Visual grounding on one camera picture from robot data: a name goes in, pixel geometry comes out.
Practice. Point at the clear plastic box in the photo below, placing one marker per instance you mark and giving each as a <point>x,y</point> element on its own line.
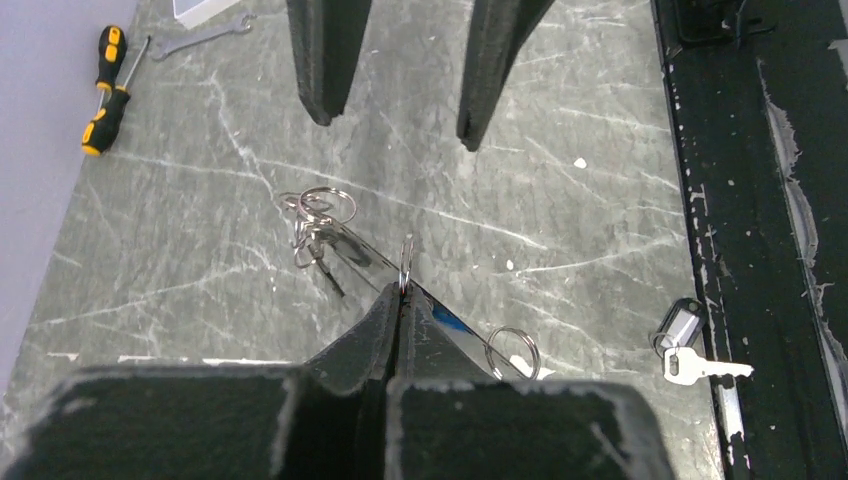
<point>193,13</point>

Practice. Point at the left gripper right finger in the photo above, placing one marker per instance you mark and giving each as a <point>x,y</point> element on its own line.
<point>463,428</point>

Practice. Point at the black tag key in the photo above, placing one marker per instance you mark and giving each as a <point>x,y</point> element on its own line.
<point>673,342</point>

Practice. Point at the orange black screwdriver upper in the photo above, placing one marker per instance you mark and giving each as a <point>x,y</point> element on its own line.
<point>112,49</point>

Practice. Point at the orange black screwdriver lower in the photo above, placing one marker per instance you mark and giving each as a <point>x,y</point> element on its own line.
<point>102,131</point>

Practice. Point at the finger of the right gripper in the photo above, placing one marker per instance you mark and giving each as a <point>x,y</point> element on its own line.
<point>326,38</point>
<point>497,31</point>

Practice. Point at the orange black screwdriver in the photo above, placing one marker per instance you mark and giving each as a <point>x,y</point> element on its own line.
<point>112,49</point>
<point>102,131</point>

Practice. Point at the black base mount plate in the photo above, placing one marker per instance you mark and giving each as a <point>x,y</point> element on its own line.
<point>757,94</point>

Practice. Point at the blue tag key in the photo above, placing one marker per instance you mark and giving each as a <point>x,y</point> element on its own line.
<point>447,318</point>

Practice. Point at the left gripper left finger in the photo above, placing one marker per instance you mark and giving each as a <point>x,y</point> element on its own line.
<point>320,420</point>

